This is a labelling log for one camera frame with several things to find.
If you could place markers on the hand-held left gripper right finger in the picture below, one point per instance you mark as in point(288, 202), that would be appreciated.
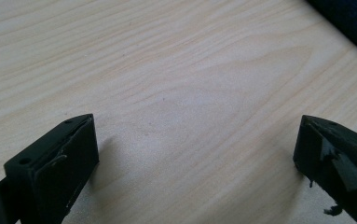
point(331, 155)

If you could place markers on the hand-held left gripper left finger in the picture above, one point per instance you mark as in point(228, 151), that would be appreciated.
point(58, 168)

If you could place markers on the dark cloth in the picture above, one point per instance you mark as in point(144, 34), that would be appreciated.
point(353, 18)

